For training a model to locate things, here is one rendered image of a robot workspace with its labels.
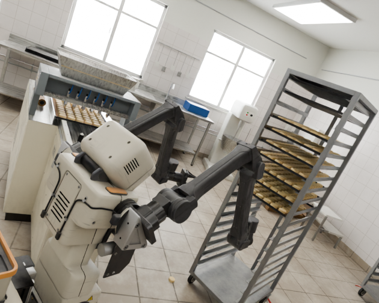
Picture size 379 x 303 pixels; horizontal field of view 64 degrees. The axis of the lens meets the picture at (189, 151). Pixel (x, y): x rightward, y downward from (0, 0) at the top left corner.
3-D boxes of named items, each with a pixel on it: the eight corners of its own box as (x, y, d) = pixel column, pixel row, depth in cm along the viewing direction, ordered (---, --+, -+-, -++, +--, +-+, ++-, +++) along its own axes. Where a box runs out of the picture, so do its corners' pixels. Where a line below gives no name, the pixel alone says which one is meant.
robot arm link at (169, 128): (164, 109, 145) (179, 120, 140) (172, 107, 149) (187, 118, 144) (147, 176, 169) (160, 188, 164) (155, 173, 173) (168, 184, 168)
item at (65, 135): (50, 85, 320) (52, 79, 319) (53, 85, 322) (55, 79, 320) (69, 174, 158) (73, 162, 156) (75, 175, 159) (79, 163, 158)
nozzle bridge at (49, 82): (28, 104, 233) (40, 62, 224) (117, 128, 271) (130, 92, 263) (27, 119, 206) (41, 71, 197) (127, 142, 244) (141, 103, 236)
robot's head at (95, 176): (80, 197, 90) (95, 168, 89) (62, 177, 97) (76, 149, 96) (100, 199, 96) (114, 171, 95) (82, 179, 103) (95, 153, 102)
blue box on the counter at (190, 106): (187, 110, 526) (190, 103, 522) (182, 106, 552) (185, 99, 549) (207, 118, 542) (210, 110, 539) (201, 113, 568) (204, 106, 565)
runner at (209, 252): (203, 257, 234) (204, 254, 233) (200, 254, 235) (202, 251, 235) (244, 242, 283) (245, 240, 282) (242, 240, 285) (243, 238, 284)
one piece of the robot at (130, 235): (121, 250, 85) (139, 217, 84) (111, 240, 88) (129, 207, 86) (145, 248, 93) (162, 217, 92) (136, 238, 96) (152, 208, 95)
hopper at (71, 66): (52, 67, 227) (56, 48, 223) (122, 90, 257) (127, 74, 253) (54, 74, 203) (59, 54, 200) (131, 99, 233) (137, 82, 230)
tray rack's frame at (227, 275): (231, 329, 215) (364, 93, 171) (183, 278, 245) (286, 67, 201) (269, 300, 265) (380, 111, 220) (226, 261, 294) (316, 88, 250)
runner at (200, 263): (198, 266, 236) (200, 263, 235) (196, 264, 238) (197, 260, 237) (240, 250, 285) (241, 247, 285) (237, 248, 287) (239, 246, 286)
